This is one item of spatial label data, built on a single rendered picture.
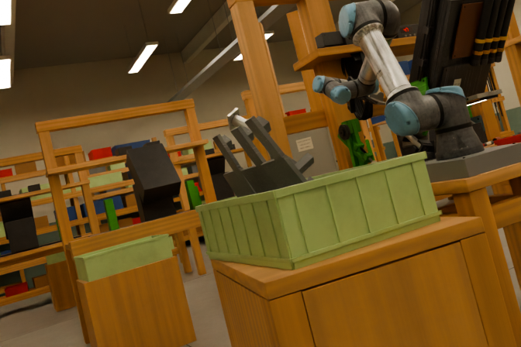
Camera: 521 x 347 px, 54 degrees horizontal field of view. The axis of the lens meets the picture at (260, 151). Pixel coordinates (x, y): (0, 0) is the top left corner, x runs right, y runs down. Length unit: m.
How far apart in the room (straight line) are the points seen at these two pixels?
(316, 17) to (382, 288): 1.84
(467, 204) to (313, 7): 1.48
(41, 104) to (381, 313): 11.28
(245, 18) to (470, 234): 1.64
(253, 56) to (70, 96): 9.90
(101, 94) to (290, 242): 11.34
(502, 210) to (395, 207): 0.56
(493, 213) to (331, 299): 0.74
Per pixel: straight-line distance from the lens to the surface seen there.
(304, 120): 2.62
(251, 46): 2.50
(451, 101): 1.76
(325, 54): 2.53
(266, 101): 2.45
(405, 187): 1.25
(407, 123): 1.67
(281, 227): 1.09
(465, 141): 1.76
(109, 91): 12.37
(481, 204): 1.64
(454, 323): 1.23
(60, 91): 12.22
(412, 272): 1.17
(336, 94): 2.14
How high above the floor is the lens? 0.98
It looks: 3 degrees up
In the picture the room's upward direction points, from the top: 14 degrees counter-clockwise
